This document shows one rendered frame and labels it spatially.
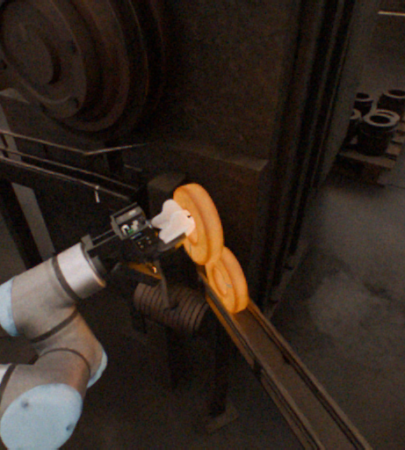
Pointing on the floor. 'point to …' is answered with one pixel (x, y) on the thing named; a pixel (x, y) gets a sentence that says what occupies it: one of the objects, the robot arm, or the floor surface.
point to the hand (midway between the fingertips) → (196, 216)
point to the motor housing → (170, 328)
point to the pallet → (374, 135)
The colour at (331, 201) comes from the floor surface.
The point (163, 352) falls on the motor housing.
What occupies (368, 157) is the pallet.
